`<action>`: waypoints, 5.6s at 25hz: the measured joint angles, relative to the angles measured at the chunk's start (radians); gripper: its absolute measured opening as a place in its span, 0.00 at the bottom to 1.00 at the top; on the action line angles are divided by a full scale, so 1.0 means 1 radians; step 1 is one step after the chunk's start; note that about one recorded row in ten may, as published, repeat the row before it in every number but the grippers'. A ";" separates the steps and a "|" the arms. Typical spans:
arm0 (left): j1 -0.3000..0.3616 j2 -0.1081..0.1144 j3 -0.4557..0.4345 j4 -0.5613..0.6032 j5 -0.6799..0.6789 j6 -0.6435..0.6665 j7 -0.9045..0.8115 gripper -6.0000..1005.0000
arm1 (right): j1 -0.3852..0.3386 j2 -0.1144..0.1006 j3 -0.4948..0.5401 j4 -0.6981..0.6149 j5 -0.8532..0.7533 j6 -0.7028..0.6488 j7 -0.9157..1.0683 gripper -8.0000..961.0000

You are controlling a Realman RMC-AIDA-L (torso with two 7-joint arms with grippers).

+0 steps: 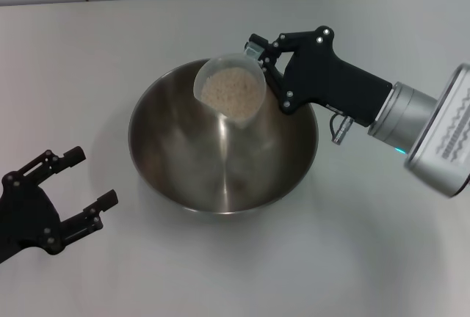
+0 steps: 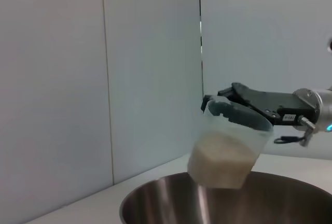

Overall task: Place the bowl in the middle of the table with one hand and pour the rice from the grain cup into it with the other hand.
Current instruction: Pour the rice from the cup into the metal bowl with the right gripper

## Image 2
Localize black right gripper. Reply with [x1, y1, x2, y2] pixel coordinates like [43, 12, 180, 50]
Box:
[201, 82, 316, 132]

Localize clear plastic measuring cup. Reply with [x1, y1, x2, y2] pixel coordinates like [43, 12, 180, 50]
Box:
[187, 99, 275, 190]

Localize white rice grains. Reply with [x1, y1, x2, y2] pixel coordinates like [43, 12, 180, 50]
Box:
[188, 132, 261, 190]

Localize stainless steel mixing bowl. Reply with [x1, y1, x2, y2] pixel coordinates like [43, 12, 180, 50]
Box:
[119, 171, 332, 224]

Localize right gripper cable with connector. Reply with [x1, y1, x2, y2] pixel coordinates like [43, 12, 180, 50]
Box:
[273, 115, 316, 147]

